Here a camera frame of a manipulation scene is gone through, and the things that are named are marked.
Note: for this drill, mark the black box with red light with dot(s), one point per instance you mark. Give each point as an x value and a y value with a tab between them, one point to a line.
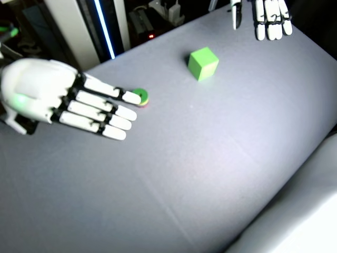
143	29

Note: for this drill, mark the blue light strip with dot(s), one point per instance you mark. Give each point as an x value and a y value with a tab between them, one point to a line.
105	29

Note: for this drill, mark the grey table cloth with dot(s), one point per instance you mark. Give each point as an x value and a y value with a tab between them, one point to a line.
184	158

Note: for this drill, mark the white pillar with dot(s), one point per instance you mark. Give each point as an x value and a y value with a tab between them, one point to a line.
71	26

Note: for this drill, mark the green foam cube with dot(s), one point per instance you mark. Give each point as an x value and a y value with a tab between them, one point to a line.
202	63

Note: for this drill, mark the white power adapter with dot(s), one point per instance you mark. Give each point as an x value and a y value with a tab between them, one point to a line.
173	11

